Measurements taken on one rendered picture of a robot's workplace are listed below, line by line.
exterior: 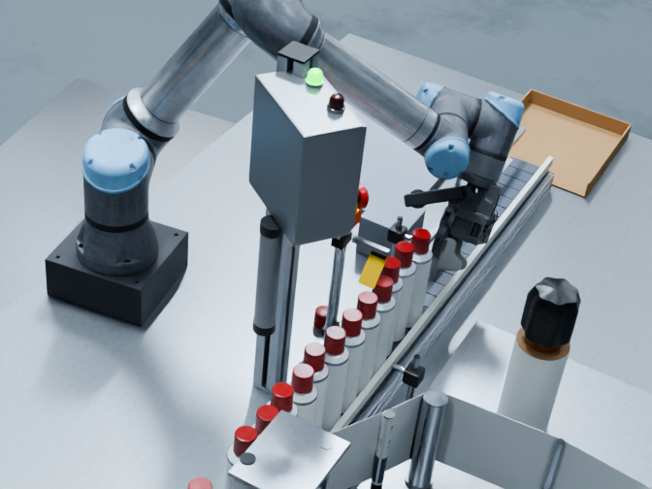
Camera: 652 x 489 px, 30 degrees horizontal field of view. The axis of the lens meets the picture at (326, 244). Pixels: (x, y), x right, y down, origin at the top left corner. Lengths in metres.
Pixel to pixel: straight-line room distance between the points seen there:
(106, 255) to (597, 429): 0.92
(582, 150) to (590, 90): 1.98
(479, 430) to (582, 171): 1.08
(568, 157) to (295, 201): 1.28
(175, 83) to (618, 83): 3.01
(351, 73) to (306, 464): 0.69
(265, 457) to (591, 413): 0.73
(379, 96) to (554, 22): 3.34
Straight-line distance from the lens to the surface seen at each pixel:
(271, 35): 1.98
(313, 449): 1.65
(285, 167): 1.70
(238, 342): 2.25
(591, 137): 2.97
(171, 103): 2.22
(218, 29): 2.14
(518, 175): 2.69
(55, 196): 2.59
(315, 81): 1.73
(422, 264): 2.14
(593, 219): 2.70
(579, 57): 5.10
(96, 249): 2.23
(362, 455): 1.87
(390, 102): 2.03
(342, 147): 1.67
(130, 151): 2.17
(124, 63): 4.69
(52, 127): 2.81
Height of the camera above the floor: 2.37
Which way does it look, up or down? 38 degrees down
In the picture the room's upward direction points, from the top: 7 degrees clockwise
